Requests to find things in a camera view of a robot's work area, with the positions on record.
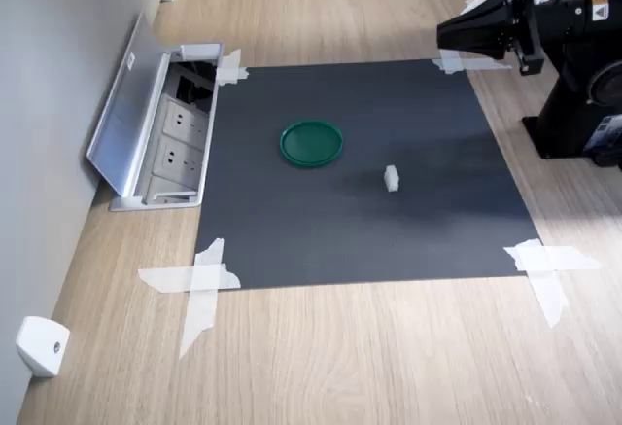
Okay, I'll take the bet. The small white plastic terminal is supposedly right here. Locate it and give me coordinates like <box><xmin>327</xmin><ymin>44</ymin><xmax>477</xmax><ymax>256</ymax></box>
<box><xmin>383</xmin><ymin>164</ymin><xmax>402</xmax><ymax>195</ymax></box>

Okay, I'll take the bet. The round green lid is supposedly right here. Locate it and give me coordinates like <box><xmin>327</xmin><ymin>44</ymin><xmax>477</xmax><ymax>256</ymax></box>
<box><xmin>279</xmin><ymin>121</ymin><xmax>344</xmax><ymax>169</ymax></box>

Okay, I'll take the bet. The white tape strip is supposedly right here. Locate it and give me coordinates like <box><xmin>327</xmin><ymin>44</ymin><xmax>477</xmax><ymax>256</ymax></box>
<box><xmin>178</xmin><ymin>237</ymin><xmax>225</xmax><ymax>361</ymax></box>
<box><xmin>216</xmin><ymin>67</ymin><xmax>252</xmax><ymax>87</ymax></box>
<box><xmin>502</xmin><ymin>238</ymin><xmax>604</xmax><ymax>273</ymax></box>
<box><xmin>459</xmin><ymin>0</ymin><xmax>498</xmax><ymax>16</ymax></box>
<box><xmin>221</xmin><ymin>48</ymin><xmax>243</xmax><ymax>84</ymax></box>
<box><xmin>432</xmin><ymin>57</ymin><xmax>514</xmax><ymax>76</ymax></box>
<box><xmin>525</xmin><ymin>268</ymin><xmax>570</xmax><ymax>329</ymax></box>
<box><xmin>439</xmin><ymin>50</ymin><xmax>463</xmax><ymax>76</ymax></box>
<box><xmin>137</xmin><ymin>264</ymin><xmax>243</xmax><ymax>295</ymax></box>

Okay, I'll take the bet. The dark grey mat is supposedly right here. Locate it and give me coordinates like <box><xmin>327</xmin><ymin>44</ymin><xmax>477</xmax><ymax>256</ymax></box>
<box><xmin>193</xmin><ymin>58</ymin><xmax>542</xmax><ymax>291</ymax></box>

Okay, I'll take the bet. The wide pale grey partition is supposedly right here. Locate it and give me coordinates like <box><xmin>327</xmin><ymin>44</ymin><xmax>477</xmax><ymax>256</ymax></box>
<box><xmin>0</xmin><ymin>0</ymin><xmax>164</xmax><ymax>425</ymax></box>

